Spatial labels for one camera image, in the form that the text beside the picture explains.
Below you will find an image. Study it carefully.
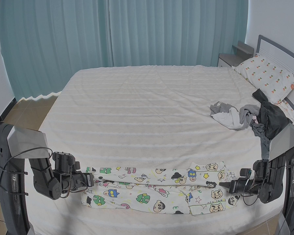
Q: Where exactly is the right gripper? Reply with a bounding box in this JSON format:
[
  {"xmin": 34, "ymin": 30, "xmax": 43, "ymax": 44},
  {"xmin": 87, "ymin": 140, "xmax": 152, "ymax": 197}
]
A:
[{"xmin": 230, "ymin": 179, "xmax": 248, "ymax": 196}]

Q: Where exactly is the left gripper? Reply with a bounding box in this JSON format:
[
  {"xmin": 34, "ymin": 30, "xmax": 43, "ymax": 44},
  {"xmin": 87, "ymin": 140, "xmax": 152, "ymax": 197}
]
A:
[{"xmin": 72, "ymin": 172, "xmax": 95, "ymax": 189}]

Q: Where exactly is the white printed pyjama top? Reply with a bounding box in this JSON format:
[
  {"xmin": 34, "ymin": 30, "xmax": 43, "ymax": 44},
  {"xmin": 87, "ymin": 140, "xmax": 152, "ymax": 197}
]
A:
[{"xmin": 81, "ymin": 161, "xmax": 240, "ymax": 216}]

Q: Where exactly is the bed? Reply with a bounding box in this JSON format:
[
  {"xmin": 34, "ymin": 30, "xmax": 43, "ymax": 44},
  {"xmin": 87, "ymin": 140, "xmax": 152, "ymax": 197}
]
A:
[{"xmin": 25, "ymin": 34, "xmax": 294, "ymax": 235}]

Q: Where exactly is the dark grey garment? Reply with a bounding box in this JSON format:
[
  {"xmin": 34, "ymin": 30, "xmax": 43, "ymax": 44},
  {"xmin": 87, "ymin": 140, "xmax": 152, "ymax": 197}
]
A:
[{"xmin": 250, "ymin": 123, "xmax": 271, "ymax": 160}]

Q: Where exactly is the white garment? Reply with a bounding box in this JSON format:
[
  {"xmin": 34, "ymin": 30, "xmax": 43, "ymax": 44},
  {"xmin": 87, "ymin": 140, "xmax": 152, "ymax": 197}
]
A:
[{"xmin": 211, "ymin": 107, "xmax": 244, "ymax": 130}]

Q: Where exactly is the black garment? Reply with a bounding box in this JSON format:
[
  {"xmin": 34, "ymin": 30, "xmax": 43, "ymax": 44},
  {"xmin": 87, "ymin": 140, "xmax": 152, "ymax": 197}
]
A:
[{"xmin": 252, "ymin": 88, "xmax": 293, "ymax": 140}]

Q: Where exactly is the grey labelled garment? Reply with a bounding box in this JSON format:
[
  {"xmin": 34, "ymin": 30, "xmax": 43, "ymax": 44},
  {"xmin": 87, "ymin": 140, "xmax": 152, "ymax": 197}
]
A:
[{"xmin": 209, "ymin": 101, "xmax": 232, "ymax": 116}]

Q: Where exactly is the white printed pillow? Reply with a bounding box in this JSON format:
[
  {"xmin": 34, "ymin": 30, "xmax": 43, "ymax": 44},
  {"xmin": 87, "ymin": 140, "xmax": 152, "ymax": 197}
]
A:
[
  {"xmin": 233, "ymin": 54, "xmax": 294, "ymax": 105},
  {"xmin": 279, "ymin": 99, "xmax": 294, "ymax": 124}
]

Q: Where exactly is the grey and white bedside table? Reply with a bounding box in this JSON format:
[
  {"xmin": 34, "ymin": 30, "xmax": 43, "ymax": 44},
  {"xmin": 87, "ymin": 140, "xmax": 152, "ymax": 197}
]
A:
[{"xmin": 218, "ymin": 41, "xmax": 255, "ymax": 67}]

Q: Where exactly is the black cable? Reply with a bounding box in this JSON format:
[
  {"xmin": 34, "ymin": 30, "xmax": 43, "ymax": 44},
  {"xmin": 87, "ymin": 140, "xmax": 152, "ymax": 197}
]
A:
[
  {"xmin": 242, "ymin": 194, "xmax": 261, "ymax": 206},
  {"xmin": 2, "ymin": 147, "xmax": 53, "ymax": 171}
]

